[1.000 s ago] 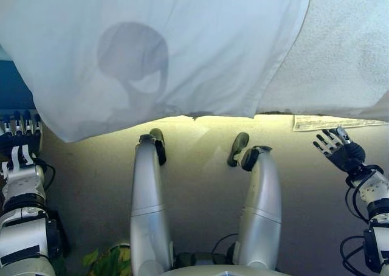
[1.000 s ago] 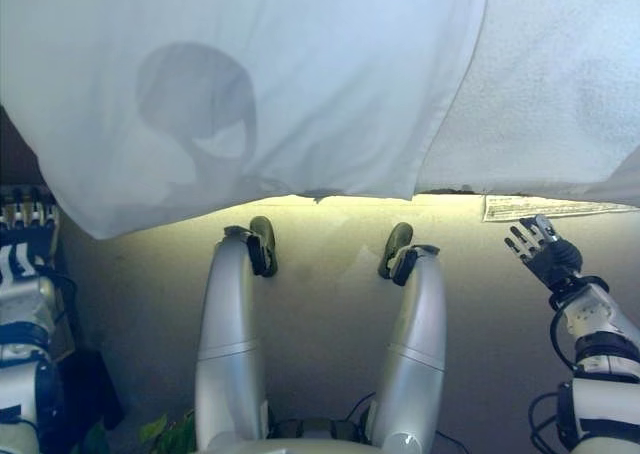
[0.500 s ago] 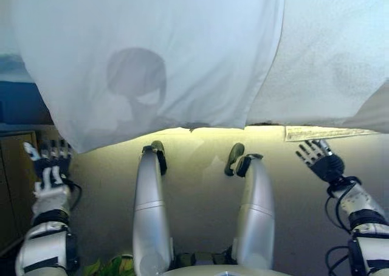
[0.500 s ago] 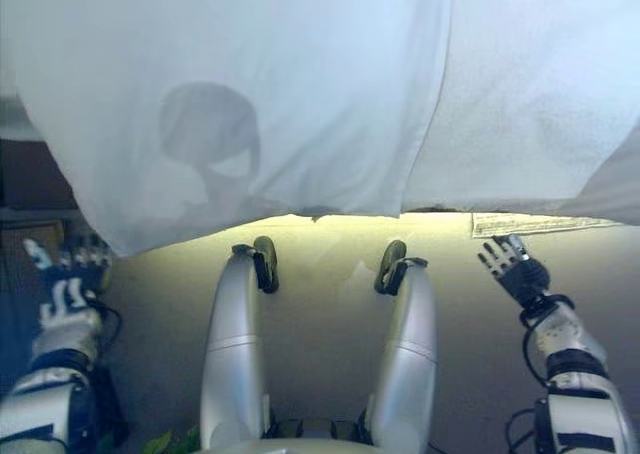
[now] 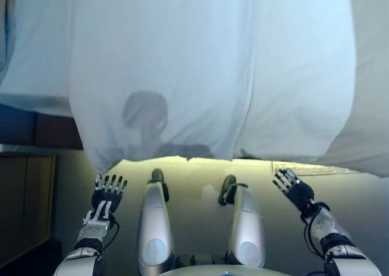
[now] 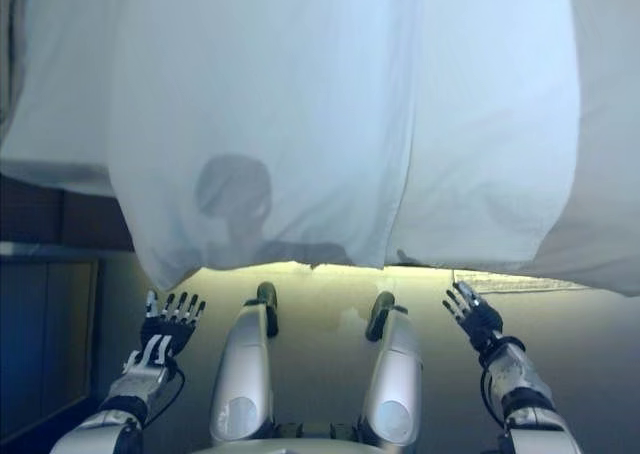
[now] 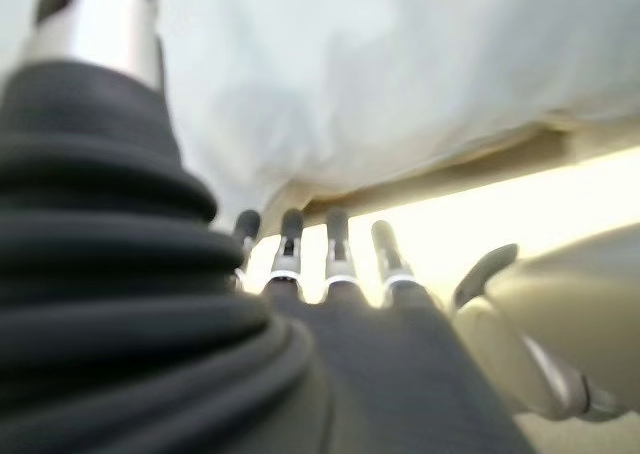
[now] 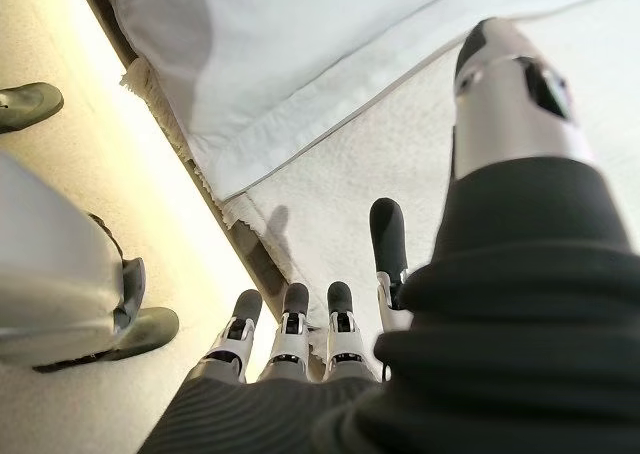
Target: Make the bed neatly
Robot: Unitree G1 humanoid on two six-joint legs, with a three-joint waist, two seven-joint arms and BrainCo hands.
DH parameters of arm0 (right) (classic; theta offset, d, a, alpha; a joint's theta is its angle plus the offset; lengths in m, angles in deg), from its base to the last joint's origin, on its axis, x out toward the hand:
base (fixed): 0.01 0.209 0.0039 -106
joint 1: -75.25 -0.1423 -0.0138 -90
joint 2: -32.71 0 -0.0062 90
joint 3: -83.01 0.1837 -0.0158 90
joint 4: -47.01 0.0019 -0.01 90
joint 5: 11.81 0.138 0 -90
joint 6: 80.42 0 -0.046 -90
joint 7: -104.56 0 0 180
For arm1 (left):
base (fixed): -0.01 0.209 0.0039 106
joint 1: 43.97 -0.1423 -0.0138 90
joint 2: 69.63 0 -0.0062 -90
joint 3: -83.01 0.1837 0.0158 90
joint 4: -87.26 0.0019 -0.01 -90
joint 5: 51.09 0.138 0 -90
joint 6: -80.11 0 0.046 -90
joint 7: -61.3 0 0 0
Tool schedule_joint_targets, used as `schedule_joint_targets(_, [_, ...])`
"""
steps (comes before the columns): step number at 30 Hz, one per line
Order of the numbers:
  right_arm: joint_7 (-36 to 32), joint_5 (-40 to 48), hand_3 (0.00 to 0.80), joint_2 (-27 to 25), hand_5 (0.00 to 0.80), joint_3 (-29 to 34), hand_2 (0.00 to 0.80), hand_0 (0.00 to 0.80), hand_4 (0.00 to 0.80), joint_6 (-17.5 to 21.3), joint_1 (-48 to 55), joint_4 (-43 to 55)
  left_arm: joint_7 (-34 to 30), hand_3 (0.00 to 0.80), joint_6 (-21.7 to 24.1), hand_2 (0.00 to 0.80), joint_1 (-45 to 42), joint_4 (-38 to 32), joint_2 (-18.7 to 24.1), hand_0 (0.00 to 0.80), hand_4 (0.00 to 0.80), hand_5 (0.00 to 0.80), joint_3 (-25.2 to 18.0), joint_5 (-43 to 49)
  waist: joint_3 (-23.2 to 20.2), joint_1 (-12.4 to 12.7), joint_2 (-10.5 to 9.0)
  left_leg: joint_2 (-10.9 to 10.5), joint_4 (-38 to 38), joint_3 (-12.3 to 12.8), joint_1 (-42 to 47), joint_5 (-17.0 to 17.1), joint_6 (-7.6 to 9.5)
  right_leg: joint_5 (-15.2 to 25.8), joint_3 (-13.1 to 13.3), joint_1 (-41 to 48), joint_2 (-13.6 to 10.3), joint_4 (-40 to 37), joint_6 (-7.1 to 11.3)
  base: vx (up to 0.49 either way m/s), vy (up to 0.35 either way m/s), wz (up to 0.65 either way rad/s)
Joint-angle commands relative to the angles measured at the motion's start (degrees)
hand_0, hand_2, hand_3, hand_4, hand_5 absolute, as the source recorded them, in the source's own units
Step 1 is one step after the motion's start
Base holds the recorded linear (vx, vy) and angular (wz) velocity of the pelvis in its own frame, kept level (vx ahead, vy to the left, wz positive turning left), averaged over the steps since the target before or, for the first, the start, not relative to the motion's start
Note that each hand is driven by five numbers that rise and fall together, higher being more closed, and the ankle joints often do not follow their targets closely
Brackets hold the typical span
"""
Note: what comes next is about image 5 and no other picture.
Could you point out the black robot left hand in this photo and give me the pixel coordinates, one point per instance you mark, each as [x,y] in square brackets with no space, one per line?
[106,200]

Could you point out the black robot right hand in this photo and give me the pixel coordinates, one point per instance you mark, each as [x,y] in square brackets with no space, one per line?
[299,194]

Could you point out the white duvet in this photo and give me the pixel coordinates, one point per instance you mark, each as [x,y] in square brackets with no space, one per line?
[197,60]

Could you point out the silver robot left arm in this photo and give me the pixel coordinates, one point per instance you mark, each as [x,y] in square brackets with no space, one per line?
[91,230]

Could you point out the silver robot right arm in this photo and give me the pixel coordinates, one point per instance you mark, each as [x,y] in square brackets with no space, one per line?
[331,227]

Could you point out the small patterned floor mat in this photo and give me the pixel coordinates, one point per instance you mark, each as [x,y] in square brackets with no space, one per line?
[304,168]

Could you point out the silver robot left leg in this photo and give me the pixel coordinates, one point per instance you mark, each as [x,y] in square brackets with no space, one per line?
[155,227]

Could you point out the silver robot leg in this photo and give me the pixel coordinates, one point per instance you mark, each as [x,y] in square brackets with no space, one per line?
[247,227]
[155,227]

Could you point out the dark robot left foot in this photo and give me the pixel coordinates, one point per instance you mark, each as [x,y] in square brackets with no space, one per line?
[158,175]

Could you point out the dark robot foot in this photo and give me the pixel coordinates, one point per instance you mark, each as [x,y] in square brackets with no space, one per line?
[227,188]
[158,175]

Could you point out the silver robot right leg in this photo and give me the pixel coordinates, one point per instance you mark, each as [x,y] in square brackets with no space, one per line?
[247,227]

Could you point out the dark robot right foot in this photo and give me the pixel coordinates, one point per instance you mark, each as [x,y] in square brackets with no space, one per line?
[227,188]

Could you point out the wooden nightstand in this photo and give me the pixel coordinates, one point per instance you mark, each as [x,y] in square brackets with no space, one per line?
[24,203]

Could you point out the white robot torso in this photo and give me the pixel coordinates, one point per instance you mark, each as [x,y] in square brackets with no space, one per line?
[212,271]

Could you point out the white mattress sheet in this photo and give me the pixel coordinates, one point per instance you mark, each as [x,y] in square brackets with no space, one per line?
[39,45]

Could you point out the large beige pillow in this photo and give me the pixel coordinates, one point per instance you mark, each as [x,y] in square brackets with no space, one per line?
[4,23]

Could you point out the brown upholstered bed frame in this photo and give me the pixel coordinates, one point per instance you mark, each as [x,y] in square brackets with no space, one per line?
[39,130]

